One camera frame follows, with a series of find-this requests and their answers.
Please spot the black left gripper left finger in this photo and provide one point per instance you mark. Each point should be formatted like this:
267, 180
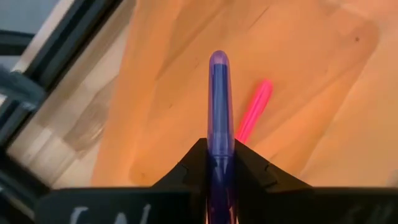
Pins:
124, 205

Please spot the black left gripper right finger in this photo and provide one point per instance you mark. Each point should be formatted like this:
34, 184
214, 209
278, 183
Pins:
295, 205

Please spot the short purple marker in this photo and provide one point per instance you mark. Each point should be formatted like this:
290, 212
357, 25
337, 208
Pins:
220, 109

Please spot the short pink marker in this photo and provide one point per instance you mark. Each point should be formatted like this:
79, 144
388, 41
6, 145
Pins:
256, 105

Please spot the orange translucent plastic bin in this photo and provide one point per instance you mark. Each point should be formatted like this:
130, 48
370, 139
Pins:
311, 93

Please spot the black aluminium table frame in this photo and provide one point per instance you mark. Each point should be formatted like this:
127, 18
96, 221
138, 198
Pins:
71, 34

